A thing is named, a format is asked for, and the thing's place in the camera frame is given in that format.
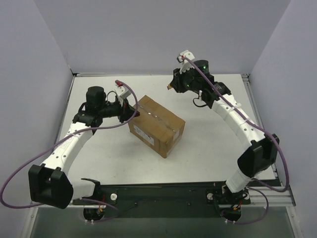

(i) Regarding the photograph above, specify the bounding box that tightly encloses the brown cardboard express box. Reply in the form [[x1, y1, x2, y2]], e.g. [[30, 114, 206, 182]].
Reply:
[[128, 95, 185, 158]]

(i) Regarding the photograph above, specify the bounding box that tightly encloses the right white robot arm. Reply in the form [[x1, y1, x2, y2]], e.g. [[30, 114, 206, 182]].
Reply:
[[168, 56, 278, 193]]

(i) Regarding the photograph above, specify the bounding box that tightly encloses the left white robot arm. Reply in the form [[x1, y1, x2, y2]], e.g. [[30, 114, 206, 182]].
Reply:
[[28, 80, 140, 209]]

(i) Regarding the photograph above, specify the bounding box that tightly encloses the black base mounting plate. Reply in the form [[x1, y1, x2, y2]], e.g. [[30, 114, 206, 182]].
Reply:
[[72, 182, 251, 222]]

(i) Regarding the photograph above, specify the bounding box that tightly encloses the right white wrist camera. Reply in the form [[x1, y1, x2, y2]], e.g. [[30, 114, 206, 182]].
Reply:
[[177, 50, 195, 74]]

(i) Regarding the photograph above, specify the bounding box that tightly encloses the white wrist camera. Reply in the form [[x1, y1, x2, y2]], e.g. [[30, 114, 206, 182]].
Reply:
[[115, 80, 131, 101], [177, 50, 195, 74]]

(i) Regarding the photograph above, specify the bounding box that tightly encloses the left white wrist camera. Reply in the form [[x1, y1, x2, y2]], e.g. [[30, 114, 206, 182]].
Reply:
[[115, 80, 131, 101]]

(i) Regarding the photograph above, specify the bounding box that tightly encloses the aluminium frame rail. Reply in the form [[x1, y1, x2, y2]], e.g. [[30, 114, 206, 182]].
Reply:
[[30, 180, 296, 209]]

